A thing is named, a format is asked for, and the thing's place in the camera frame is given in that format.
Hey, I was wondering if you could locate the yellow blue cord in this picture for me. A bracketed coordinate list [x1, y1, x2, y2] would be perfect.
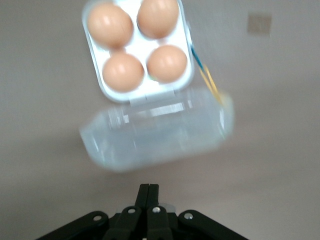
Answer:
[191, 44, 226, 106]

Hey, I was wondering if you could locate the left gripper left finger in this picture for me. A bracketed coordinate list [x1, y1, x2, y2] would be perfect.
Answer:
[102, 183, 150, 240]

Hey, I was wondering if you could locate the brown square tape patch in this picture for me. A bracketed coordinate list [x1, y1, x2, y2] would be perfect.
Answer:
[247, 13, 273, 35]

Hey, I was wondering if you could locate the brown egg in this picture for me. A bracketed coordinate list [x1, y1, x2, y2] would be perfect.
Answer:
[136, 0, 180, 40]
[101, 52, 145, 93]
[86, 2, 135, 50]
[146, 44, 188, 84]

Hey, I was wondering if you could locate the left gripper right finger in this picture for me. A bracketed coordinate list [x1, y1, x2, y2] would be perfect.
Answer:
[146, 184, 173, 240]

